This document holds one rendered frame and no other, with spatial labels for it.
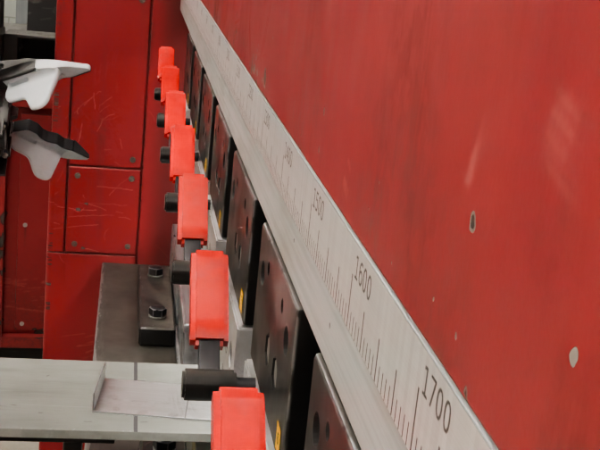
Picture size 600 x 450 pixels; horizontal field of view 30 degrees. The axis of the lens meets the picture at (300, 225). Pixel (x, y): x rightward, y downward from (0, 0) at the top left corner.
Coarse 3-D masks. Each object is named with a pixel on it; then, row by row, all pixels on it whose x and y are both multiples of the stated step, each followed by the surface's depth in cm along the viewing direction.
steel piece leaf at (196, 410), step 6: (192, 402) 120; (198, 402) 120; (204, 402) 121; (210, 402) 121; (192, 408) 119; (198, 408) 119; (204, 408) 119; (210, 408) 119; (186, 414) 117; (192, 414) 117; (198, 414) 118; (204, 414) 118; (210, 414) 118; (198, 420) 117; (204, 420) 117; (210, 420) 117
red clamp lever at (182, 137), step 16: (176, 128) 105; (192, 128) 106; (176, 144) 103; (192, 144) 104; (176, 160) 102; (192, 160) 103; (176, 176) 102; (176, 192) 101; (176, 208) 100; (208, 208) 101
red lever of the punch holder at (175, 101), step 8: (168, 96) 124; (176, 96) 123; (184, 96) 124; (168, 104) 123; (176, 104) 123; (184, 104) 123; (168, 112) 122; (176, 112) 122; (184, 112) 123; (168, 120) 121; (176, 120) 122; (184, 120) 122; (168, 128) 121; (168, 136) 121; (160, 152) 120; (168, 152) 119; (160, 160) 119; (168, 160) 119
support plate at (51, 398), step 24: (0, 360) 127; (24, 360) 127; (48, 360) 128; (72, 360) 129; (0, 384) 120; (24, 384) 121; (48, 384) 122; (72, 384) 122; (0, 408) 115; (24, 408) 115; (48, 408) 116; (72, 408) 116; (0, 432) 111; (24, 432) 111; (48, 432) 111; (72, 432) 112; (96, 432) 112; (120, 432) 113; (144, 432) 113; (168, 432) 113; (192, 432) 114
